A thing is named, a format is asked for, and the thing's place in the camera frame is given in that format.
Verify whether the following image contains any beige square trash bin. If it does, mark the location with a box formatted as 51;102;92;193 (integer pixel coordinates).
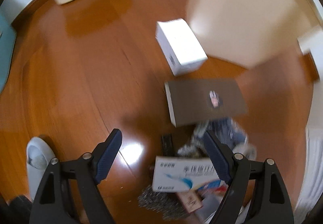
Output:
186;0;322;68

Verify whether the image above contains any small white carton box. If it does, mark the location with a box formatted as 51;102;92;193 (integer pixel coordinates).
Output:
155;18;208;76

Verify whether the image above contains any teal storage box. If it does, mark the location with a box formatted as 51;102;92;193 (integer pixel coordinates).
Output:
0;13;16;92

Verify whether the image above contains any dark blue packet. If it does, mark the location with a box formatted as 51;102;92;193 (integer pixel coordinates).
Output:
177;118;257;161

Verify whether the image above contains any brown box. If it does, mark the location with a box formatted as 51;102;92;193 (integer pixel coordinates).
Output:
165;79;247;127

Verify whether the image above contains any left black trouser leg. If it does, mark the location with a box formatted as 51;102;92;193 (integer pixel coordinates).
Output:
9;195;32;224

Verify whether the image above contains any red white patterned box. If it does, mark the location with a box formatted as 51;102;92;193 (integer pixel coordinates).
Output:
176;191;202;214

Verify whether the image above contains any left white slipper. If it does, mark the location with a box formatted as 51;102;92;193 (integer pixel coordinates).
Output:
26;137;55;201

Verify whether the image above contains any grey steel wool scrubber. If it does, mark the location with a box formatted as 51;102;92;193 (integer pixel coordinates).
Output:
138;185;190;221

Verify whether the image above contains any red plastic packet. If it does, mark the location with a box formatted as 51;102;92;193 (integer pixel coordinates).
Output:
197;179;228;196

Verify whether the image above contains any blue white medicine box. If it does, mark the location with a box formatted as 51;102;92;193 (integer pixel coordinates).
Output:
152;156;224;193

